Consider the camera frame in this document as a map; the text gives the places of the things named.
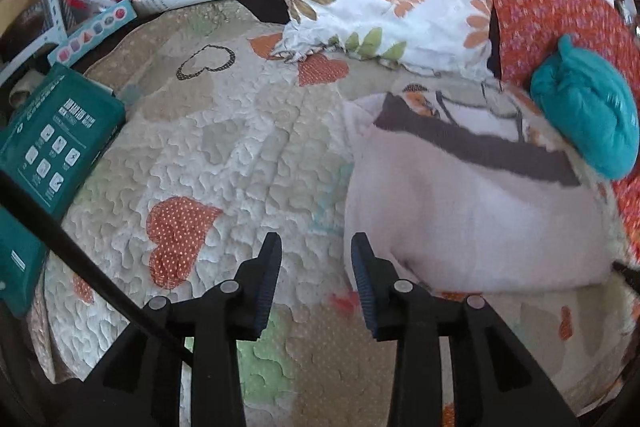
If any green box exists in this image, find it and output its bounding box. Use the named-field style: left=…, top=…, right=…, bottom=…
left=1, top=64, right=126, bottom=317

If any red floral fabric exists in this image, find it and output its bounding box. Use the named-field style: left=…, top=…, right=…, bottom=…
left=494, top=0, right=639, bottom=254

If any black diagonal pole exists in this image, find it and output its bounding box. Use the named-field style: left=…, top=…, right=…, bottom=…
left=1, top=171, right=169, bottom=343

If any light blue toy board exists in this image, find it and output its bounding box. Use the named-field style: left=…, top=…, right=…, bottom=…
left=48, top=0, right=137, bottom=67

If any quilted heart pattern bedspread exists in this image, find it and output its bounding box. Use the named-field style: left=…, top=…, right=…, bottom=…
left=28, top=1, right=639, bottom=426

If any pale pink floral sweater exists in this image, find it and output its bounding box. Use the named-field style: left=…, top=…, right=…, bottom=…
left=344, top=80, right=615, bottom=293

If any teal folded garment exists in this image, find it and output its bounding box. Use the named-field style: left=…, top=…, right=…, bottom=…
left=529, top=35, right=639, bottom=181

